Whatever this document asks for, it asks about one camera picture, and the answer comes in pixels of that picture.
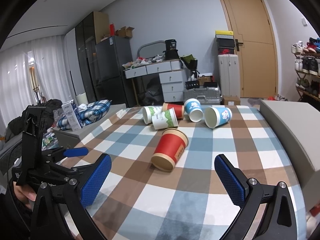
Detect red paper cup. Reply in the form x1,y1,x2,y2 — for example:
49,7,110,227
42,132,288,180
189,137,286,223
151,128,189,172

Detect green white cup rear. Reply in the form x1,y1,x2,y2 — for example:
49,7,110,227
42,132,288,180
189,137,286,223
142,106,162,125

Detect green white cup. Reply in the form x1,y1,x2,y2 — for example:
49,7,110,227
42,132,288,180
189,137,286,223
152,108,178,130
142,106,162,125

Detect green white cup front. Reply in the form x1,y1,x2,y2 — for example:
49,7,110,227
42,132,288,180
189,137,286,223
152,108,178,130

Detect red cup in back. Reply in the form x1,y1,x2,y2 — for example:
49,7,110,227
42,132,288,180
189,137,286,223
162,103,184,119

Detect blue cup left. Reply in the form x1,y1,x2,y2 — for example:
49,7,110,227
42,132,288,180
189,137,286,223
184,98,203,122

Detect blue cup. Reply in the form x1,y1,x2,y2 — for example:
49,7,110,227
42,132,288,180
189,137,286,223
204,107,233,129
184,98,203,122

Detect blue cup right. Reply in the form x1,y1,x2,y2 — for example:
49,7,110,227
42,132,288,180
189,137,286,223
204,107,233,129

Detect white upright suitcase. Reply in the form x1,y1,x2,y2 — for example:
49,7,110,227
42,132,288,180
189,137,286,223
217,54,240,97

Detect person's left hand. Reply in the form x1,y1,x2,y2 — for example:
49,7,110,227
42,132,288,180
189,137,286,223
13,181,37,210

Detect white blue carton box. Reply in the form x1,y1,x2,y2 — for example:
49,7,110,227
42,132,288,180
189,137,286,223
57,100,84,131

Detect blue plaid blanket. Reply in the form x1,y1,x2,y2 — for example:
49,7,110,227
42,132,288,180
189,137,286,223
56,100,112,131

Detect white curtain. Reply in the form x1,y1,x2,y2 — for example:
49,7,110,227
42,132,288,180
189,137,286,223
1,35,75,128

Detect grey cushion block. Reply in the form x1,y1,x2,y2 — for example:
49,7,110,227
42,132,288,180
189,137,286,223
260,100,319,211

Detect dark grey refrigerator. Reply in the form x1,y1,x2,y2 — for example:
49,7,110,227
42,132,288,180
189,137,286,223
94,36,136,107

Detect white drawer desk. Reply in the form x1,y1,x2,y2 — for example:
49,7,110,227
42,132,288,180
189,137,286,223
124,59,187,106

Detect black glass cabinet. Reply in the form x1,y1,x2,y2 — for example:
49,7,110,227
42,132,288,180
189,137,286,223
75,11,110,102

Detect cardboard box on fridge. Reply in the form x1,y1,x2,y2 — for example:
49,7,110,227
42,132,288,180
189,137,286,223
116,26,134,38

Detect black hat box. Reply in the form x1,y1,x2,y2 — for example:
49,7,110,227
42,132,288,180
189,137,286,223
163,39,180,61

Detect silver lying suitcase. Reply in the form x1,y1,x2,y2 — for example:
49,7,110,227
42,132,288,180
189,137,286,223
183,87,222,105

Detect shoe rack with shoes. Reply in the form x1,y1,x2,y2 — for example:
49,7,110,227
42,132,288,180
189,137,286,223
291,37,319,102

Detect stacked shoe boxes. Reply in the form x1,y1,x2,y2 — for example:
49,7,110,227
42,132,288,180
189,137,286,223
215,30,235,55

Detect wooden door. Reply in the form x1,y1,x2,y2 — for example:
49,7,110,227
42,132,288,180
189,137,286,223
220,0,278,98

